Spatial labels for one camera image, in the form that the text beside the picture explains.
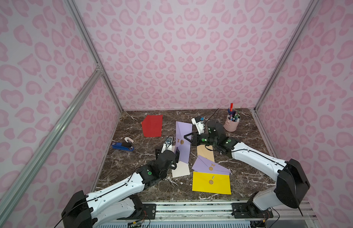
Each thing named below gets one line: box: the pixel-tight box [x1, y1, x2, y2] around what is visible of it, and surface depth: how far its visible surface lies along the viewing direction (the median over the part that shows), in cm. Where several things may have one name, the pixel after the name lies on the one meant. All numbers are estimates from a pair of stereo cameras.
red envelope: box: [141, 114, 164, 138], surface depth 113 cm
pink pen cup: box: [223, 113, 242, 133], surface depth 102 cm
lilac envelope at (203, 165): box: [191, 154, 232, 176], surface depth 90 cm
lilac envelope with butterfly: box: [174, 121, 193, 164], surface depth 79 cm
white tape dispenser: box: [124, 136, 135, 143], surface depth 102 cm
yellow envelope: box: [192, 171, 232, 195], surface depth 85 cm
